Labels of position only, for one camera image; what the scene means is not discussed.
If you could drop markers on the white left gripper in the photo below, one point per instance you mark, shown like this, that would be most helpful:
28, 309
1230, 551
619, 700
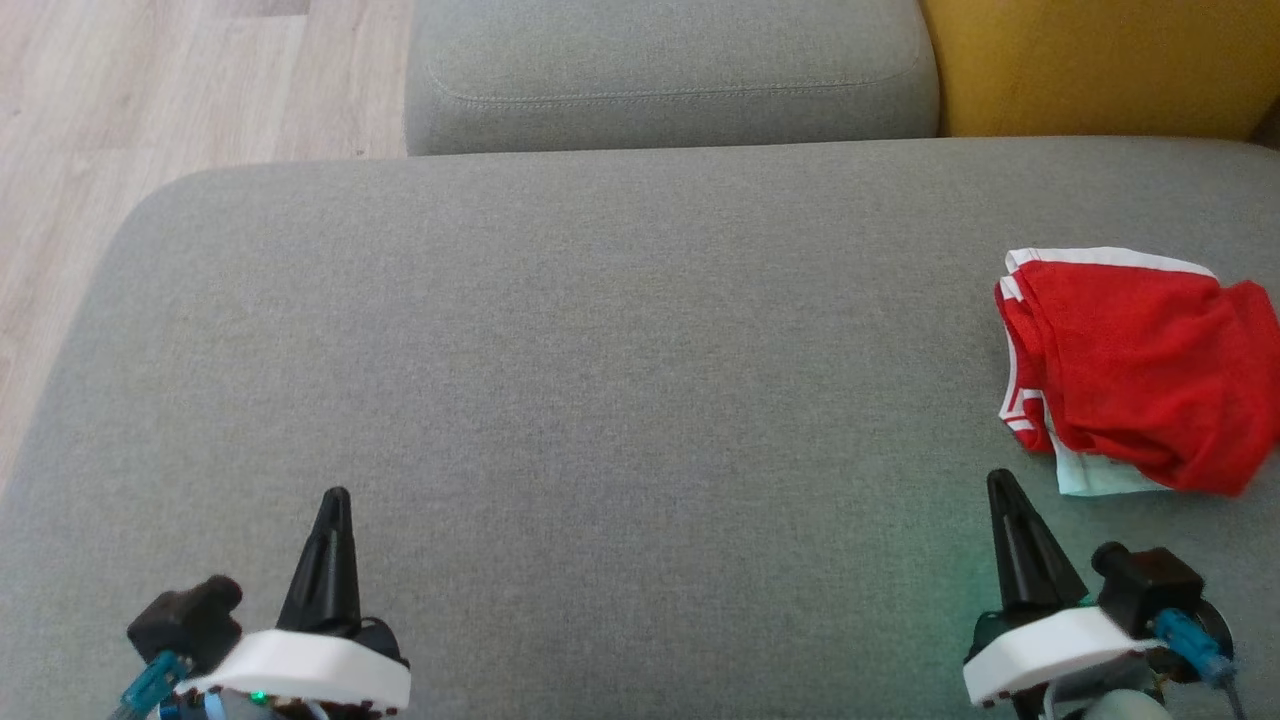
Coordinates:
300, 665

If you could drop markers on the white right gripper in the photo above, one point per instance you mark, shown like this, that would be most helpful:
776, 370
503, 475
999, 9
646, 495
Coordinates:
1050, 645

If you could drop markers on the red garment with striped trim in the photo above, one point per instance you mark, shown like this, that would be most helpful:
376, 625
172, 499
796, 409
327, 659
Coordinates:
1130, 360

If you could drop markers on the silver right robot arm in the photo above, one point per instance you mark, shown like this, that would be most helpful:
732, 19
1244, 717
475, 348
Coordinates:
1110, 705

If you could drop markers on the large grey sofa seat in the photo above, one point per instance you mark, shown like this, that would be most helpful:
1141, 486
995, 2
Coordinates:
600, 400

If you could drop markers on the large yellow back cushion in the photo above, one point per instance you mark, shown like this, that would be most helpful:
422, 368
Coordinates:
1100, 60

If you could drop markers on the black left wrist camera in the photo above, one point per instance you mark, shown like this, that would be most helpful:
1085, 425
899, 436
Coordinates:
185, 620

